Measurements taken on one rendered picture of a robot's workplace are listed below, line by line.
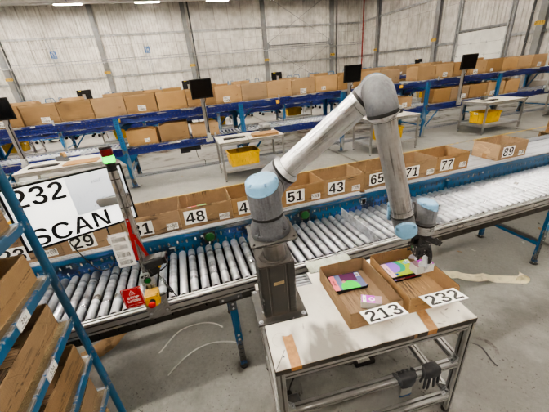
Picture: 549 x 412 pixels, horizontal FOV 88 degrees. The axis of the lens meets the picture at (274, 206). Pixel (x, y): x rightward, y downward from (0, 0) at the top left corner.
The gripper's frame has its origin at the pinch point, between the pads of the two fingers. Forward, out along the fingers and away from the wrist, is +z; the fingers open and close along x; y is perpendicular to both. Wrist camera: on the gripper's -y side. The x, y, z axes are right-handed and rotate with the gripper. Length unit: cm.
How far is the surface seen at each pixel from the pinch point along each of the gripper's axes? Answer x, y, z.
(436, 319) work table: 18.4, 3.7, 18.2
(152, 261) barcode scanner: -32, 134, -15
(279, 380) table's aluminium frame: 21, 84, 24
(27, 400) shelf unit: 36, 156, -21
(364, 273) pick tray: -22.5, 18.7, 17.3
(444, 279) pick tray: 2.6, -13.8, 11.7
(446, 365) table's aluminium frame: 23, -4, 49
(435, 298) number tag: 16.0, 4.5, 7.2
